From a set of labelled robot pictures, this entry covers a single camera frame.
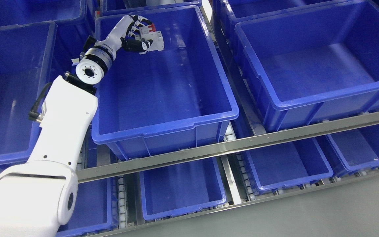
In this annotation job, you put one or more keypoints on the blue bin centre upper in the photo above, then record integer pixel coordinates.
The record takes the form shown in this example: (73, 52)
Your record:
(163, 101)

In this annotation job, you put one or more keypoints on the blue bin top back left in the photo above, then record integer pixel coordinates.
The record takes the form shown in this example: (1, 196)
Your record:
(69, 15)

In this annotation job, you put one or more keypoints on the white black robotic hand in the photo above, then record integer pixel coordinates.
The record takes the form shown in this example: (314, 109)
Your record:
(125, 34)

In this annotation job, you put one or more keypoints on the blue bin left upper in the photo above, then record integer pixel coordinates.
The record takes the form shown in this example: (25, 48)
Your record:
(26, 54)

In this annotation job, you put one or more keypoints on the blue bin centre lower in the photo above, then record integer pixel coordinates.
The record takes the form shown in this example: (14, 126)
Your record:
(180, 189)

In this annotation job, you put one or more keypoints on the blue bin top back centre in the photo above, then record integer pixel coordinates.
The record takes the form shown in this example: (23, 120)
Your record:
(116, 7)

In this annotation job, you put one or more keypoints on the blue bin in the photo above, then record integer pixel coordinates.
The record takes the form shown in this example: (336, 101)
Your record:
(69, 15)
(284, 166)
(26, 54)
(352, 150)
(231, 12)
(180, 189)
(116, 7)
(96, 202)
(314, 64)
(163, 101)

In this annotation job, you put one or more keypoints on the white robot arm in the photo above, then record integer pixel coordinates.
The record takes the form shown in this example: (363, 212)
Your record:
(37, 197)

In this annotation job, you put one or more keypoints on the steel shelf rail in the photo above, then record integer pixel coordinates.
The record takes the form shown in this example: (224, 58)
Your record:
(229, 147)

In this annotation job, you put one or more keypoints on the blue bin left lower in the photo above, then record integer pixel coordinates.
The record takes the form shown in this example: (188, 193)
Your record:
(96, 202)

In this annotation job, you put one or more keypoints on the grey circuit breaker red switch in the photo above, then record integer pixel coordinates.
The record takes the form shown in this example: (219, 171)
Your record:
(148, 33)

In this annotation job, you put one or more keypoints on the blue bin right upper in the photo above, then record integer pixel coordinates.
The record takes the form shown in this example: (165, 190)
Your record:
(314, 64)

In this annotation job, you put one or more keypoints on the blue bin top back right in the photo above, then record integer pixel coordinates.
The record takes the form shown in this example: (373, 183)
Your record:
(231, 12)

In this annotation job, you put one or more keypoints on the blue bin far right lower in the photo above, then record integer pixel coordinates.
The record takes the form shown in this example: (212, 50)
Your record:
(352, 150)

